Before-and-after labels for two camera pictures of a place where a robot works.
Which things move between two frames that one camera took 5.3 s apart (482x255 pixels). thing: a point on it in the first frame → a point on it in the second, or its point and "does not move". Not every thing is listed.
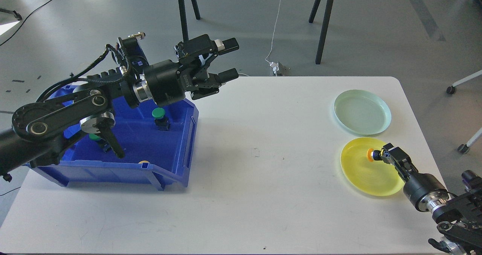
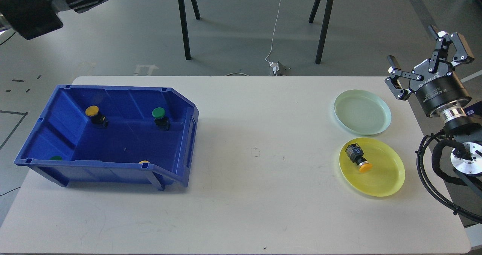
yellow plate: (377, 177) does not move
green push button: (161, 121) does not move
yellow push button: (370, 157) → (355, 153)
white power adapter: (275, 67) does not move
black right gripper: (423, 190) → (438, 88)
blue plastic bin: (158, 143) does not move
